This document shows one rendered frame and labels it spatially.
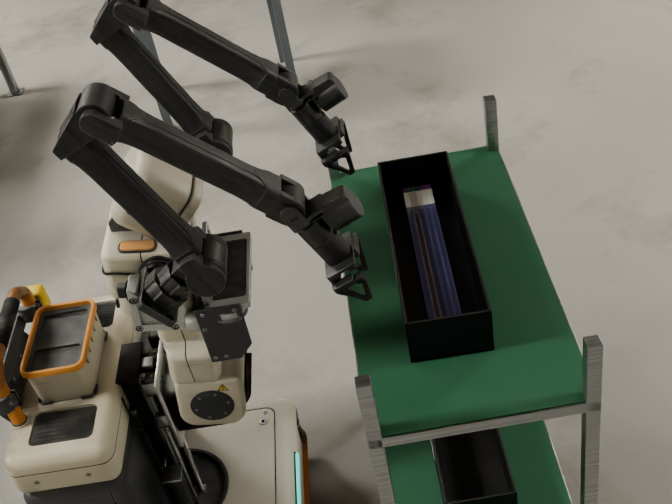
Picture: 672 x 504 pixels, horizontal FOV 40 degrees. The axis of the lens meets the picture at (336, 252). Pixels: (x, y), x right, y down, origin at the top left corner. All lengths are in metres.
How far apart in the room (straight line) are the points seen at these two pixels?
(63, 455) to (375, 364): 0.73
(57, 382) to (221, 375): 0.37
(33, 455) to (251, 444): 0.75
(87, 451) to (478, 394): 0.88
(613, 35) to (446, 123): 1.08
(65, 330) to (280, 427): 0.76
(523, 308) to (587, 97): 2.56
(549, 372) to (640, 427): 1.17
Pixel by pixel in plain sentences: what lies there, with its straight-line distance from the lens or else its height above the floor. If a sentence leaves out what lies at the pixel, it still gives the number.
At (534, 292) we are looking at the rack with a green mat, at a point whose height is 0.95.
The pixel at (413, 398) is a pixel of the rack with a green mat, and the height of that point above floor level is 0.95.
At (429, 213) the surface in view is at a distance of 2.19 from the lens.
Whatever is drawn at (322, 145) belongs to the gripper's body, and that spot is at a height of 1.20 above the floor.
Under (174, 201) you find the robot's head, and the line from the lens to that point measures 1.84.
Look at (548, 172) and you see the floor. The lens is 3.98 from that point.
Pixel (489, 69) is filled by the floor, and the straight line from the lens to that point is 4.73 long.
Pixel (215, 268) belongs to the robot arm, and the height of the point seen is 1.26.
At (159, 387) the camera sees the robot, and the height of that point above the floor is 0.78.
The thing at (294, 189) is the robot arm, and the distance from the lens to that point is 1.69.
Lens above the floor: 2.34
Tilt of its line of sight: 39 degrees down
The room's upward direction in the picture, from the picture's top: 12 degrees counter-clockwise
